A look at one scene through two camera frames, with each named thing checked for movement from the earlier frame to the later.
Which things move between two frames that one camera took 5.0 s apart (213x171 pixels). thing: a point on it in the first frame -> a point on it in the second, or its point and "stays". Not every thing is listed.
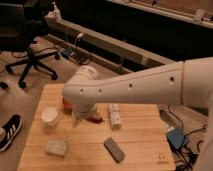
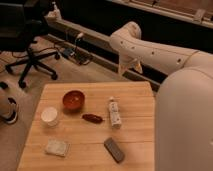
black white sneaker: x=8 y=131 -> x=10 y=114
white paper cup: x=50 y=116 stays
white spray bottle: x=55 y=13 stays
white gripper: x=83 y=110 -> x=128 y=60
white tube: x=115 y=116 stays
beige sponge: x=58 y=147 stays
